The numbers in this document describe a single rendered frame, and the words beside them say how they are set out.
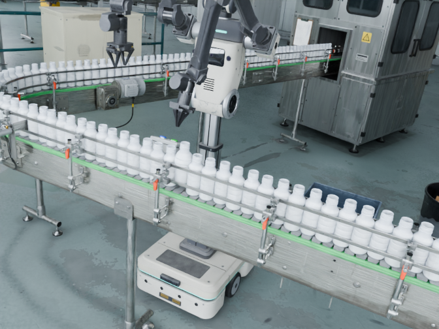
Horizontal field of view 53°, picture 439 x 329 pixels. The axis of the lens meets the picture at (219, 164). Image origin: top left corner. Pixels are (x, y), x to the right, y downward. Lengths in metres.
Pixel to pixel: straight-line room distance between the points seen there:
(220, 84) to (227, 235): 0.83
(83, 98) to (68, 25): 2.49
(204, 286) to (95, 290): 0.71
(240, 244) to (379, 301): 0.51
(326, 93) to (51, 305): 3.85
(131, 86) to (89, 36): 2.64
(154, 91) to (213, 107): 1.28
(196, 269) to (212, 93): 0.99
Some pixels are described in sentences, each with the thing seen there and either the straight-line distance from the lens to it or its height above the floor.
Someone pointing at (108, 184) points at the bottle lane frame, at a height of 0.93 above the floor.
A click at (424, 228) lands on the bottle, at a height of 1.16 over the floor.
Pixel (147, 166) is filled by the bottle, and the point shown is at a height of 1.06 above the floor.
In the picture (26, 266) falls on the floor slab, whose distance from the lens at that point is 3.06.
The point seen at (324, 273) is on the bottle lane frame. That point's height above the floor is 0.90.
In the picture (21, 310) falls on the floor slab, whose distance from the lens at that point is 2.76.
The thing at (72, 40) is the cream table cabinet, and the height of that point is 0.87.
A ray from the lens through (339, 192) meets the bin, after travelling 2.08.
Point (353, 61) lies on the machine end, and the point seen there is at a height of 1.03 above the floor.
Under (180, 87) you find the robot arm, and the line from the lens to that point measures 1.84.
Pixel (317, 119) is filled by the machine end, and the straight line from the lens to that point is 5.49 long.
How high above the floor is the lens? 1.82
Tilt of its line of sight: 24 degrees down
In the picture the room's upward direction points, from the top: 6 degrees clockwise
